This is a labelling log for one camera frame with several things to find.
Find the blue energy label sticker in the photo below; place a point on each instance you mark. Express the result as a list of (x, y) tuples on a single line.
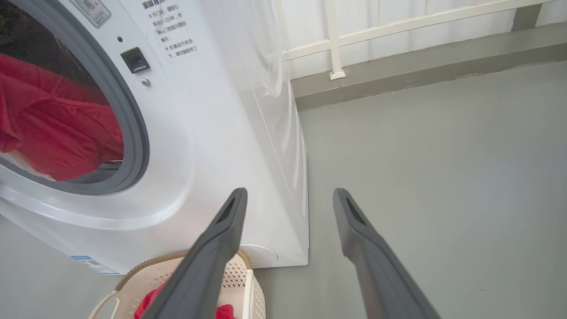
[(93, 263)]

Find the cream perforated laundry basket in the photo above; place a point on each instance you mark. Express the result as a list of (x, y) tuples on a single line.
[(141, 283)]

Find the white front-load washing machine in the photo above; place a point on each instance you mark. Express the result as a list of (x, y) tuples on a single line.
[(199, 155)]

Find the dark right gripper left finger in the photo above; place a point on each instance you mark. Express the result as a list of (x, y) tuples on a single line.
[(208, 266)]

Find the white metal railing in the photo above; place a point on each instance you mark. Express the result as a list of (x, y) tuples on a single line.
[(334, 40)]

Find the red garment with white trim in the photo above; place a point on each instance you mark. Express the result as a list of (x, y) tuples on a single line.
[(53, 128), (225, 313)]

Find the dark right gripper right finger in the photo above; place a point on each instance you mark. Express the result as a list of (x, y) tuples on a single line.
[(381, 274)]

